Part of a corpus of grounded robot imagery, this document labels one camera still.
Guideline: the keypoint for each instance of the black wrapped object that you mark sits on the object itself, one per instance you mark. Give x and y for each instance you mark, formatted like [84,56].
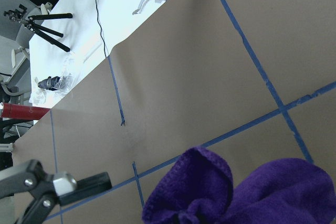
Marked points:
[54,83]

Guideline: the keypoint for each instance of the grey office chair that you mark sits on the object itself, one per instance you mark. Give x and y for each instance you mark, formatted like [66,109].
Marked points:
[14,40]

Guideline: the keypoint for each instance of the black mini tripod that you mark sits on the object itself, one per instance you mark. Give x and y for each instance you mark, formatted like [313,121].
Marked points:
[43,32]

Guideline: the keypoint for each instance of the red cylinder tube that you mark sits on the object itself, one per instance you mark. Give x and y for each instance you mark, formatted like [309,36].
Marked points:
[22,112]

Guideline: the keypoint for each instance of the purple microfiber towel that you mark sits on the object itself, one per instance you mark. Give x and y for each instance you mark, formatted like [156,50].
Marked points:
[199,189]

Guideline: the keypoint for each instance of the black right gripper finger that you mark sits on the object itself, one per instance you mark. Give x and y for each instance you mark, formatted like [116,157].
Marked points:
[48,190]

